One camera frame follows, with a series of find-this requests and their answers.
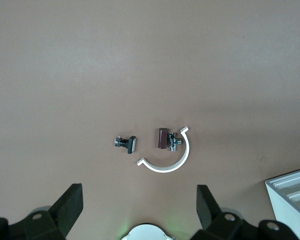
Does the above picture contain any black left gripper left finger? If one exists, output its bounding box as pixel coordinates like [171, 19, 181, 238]
[23, 183, 84, 240]

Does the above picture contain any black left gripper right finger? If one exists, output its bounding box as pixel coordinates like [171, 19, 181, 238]
[189, 184, 259, 240]

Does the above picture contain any white drawer cabinet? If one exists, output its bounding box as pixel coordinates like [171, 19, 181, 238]
[264, 166, 300, 240]

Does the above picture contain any chrome valve fitting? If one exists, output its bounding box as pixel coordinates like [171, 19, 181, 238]
[166, 131, 185, 153]

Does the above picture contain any brown table cover mat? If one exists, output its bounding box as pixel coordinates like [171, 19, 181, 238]
[0, 0, 300, 240]

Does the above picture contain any white half-ring clamp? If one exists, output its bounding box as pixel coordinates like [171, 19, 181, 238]
[136, 125, 191, 174]

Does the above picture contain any black square push switch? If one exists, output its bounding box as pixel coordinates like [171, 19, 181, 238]
[114, 135, 138, 155]

